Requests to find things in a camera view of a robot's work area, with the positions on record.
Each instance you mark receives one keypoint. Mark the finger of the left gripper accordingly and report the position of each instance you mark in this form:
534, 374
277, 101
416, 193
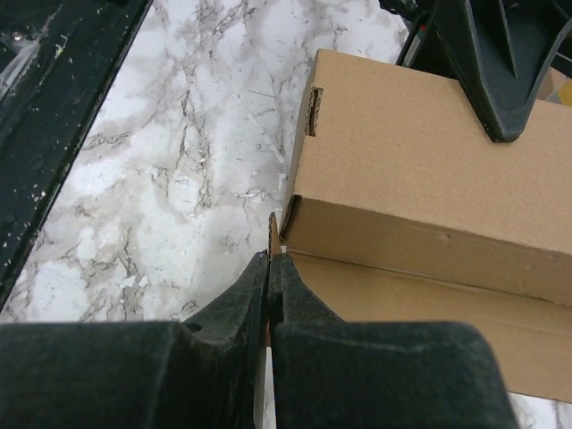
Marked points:
499, 52

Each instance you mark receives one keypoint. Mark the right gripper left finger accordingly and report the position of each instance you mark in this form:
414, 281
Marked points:
203, 372

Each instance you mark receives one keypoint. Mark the cardboard box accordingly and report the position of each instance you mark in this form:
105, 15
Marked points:
398, 207

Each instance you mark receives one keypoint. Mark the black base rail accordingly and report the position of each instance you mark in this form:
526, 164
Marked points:
58, 61

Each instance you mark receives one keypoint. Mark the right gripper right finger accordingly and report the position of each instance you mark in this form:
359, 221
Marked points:
328, 373

